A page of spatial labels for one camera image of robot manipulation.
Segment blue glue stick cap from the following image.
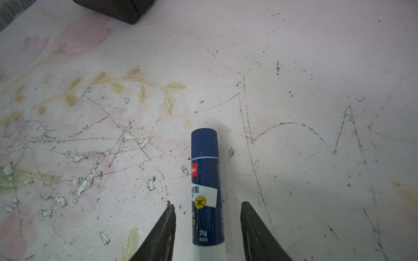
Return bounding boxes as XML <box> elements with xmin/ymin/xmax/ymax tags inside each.
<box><xmin>191</xmin><ymin>128</ymin><xmax>219</xmax><ymax>159</ymax></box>

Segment black plastic case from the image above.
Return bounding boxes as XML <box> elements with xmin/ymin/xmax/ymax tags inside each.
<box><xmin>74</xmin><ymin>0</ymin><xmax>155</xmax><ymax>25</ymax></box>

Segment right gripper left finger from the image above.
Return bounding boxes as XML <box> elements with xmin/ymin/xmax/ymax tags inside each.
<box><xmin>130</xmin><ymin>203</ymin><xmax>176</xmax><ymax>261</ymax></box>

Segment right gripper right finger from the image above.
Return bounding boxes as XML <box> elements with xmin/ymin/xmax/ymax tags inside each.
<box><xmin>241</xmin><ymin>201</ymin><xmax>292</xmax><ymax>261</ymax></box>

